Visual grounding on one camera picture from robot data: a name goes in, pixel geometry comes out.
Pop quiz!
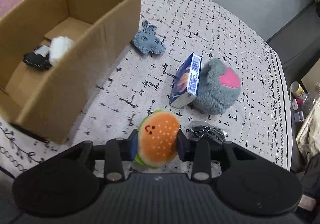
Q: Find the plush hamburger toy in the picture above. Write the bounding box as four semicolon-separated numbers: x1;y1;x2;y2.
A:
135;110;180;169

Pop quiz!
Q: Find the grey plush with pink patch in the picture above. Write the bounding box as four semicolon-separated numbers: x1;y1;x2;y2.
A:
193;58;241;115

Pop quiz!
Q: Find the blue denim bunny toy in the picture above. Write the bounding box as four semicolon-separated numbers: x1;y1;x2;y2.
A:
131;20;166;55

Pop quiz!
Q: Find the blue white tissue pack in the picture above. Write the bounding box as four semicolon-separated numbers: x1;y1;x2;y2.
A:
169;53;202;109

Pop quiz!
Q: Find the patterned gift bag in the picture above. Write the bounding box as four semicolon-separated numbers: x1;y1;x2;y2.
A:
296;98;320;164

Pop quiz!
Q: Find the brown cardboard box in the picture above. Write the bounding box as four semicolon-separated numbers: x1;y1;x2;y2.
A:
1;0;142;144

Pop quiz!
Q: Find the white yellow cup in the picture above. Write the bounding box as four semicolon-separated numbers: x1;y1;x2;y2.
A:
290;81;307;100

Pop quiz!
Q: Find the dark grey cabinet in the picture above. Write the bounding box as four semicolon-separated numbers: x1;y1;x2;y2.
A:
265;0;320;172

